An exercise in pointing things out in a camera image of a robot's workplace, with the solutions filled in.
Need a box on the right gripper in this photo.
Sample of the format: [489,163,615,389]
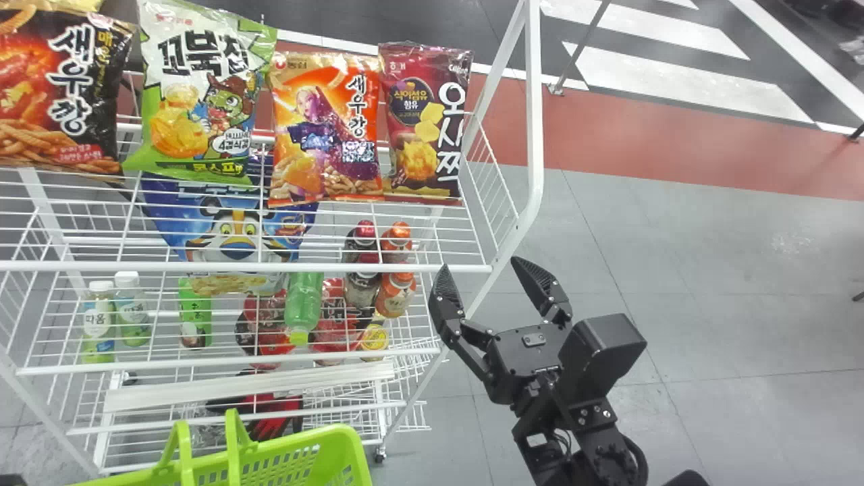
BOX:
[427,256,575,406]

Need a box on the green basket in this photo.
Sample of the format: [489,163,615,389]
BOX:
[67,408,374,486]

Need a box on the orange bottle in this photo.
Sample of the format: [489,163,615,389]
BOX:
[380,221,414,265]
[375,271,418,319]

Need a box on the yellow can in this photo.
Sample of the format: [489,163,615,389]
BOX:
[359,324,391,362]

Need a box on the dark bottle red cap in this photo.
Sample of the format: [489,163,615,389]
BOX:
[344,270,379,310]
[342,220,380,265]

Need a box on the maroon snack packet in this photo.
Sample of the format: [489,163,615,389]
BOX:
[377,41,475,206]

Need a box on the green bottle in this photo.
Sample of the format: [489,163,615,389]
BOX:
[283,272,325,347]

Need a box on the orange snack packet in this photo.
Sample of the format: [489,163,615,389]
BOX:
[267,51,386,209]

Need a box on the blue cereal bag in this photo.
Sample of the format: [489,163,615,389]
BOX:
[140,172,319,296]

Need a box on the green snack packet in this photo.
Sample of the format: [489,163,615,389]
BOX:
[123,0,278,187]

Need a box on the white bottle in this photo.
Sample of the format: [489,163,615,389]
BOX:
[80,280,116,365]
[113,271,151,349]

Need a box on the black red snack packet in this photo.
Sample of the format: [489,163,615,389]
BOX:
[0,0,136,180]

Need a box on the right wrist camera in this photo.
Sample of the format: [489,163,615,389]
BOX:
[556,312,648,407]

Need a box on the white wire rack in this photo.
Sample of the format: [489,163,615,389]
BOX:
[0,0,545,479]

